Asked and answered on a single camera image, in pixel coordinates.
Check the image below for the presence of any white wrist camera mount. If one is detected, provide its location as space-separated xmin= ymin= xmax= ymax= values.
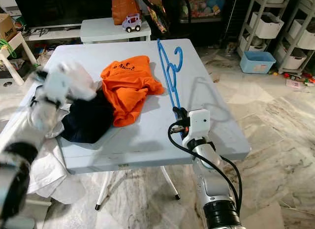
xmin=185 ymin=109 xmax=211 ymax=143
xmin=42 ymin=62 xmax=99 ymax=104

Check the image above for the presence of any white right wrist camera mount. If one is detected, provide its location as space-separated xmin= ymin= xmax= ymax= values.
xmin=185 ymin=109 xmax=211 ymax=143

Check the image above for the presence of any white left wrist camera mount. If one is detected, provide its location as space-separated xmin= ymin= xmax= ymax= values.
xmin=42 ymin=62 xmax=99 ymax=104

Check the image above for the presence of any white garment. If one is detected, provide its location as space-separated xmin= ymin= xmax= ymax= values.
xmin=25 ymin=118 xmax=87 ymax=205

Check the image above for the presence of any orange bag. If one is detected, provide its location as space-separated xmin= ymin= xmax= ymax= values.
xmin=111 ymin=0 xmax=141 ymax=25

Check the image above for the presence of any black television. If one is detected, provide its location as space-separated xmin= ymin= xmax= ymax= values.
xmin=12 ymin=0 xmax=119 ymax=28

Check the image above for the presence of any cardboard box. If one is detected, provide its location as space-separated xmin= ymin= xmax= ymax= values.
xmin=0 ymin=13 xmax=18 ymax=41

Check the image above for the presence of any black patterned bag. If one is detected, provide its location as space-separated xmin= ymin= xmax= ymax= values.
xmin=140 ymin=0 xmax=192 ymax=35

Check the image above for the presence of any orange shirt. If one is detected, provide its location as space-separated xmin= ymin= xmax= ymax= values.
xmin=100 ymin=55 xmax=165 ymax=128

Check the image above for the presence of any white wooden stool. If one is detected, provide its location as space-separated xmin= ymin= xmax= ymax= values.
xmin=0 ymin=32 xmax=37 ymax=87

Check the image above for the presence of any white purple toy car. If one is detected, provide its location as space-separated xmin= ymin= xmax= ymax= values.
xmin=122 ymin=13 xmax=142 ymax=33

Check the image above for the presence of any white shelf rack with baskets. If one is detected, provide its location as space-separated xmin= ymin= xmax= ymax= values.
xmin=236 ymin=0 xmax=293 ymax=60
xmin=278 ymin=0 xmax=315 ymax=74

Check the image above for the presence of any dark navy garment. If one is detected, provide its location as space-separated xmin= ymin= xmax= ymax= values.
xmin=62 ymin=89 xmax=116 ymax=144

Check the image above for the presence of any light blue plastic bin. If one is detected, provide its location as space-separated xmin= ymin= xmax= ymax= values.
xmin=240 ymin=51 xmax=276 ymax=74

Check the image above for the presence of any small white plastic table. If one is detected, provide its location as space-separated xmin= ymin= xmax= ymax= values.
xmin=80 ymin=17 xmax=152 ymax=44

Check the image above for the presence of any colourful toy pile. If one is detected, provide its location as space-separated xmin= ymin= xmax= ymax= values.
xmin=185 ymin=0 xmax=227 ymax=18

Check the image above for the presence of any blue plastic hanger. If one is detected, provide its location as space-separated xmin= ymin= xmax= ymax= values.
xmin=157 ymin=39 xmax=184 ymax=111

